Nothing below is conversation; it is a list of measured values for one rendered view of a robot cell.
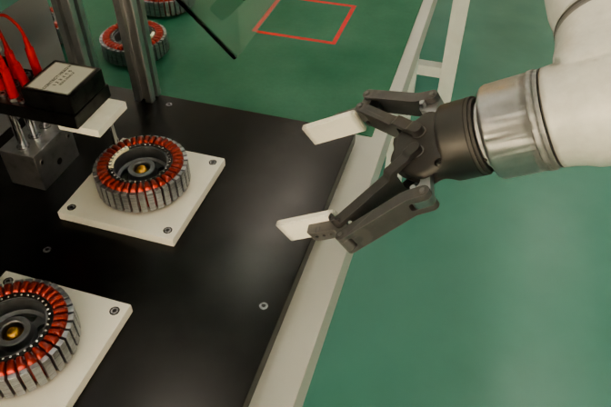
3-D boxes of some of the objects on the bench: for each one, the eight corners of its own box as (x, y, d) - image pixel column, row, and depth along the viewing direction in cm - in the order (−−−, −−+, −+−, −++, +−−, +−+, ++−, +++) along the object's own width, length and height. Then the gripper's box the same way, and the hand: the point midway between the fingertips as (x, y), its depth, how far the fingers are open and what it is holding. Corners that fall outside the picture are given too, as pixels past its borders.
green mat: (433, -28, 131) (433, -29, 131) (372, 137, 87) (372, 135, 87) (58, -74, 152) (57, -75, 152) (-143, 41, 108) (-144, 40, 108)
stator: (205, 164, 77) (203, 142, 75) (164, 224, 69) (158, 201, 67) (128, 147, 80) (123, 124, 77) (80, 203, 72) (72, 180, 70)
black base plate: (355, 143, 86) (355, 130, 85) (127, 707, 41) (121, 700, 39) (69, 88, 97) (65, 76, 95) (-367, 489, 51) (-388, 478, 50)
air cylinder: (80, 154, 81) (69, 121, 77) (46, 191, 75) (33, 156, 72) (47, 147, 82) (35, 114, 78) (12, 183, 77) (-3, 149, 73)
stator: (89, 60, 103) (84, 40, 100) (130, 31, 110) (125, 12, 108) (144, 74, 99) (139, 54, 97) (182, 44, 107) (178, 24, 105)
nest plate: (225, 165, 79) (225, 158, 78) (174, 247, 68) (172, 239, 68) (124, 143, 83) (122, 136, 82) (59, 219, 72) (56, 212, 71)
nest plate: (133, 311, 62) (131, 303, 61) (45, 451, 51) (40, 444, 50) (9, 277, 65) (5, 270, 64) (-98, 402, 55) (-105, 394, 54)
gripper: (501, 271, 51) (292, 296, 62) (501, 71, 65) (332, 121, 77) (468, 222, 46) (249, 258, 57) (475, 19, 61) (301, 80, 72)
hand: (305, 178), depth 66 cm, fingers open, 13 cm apart
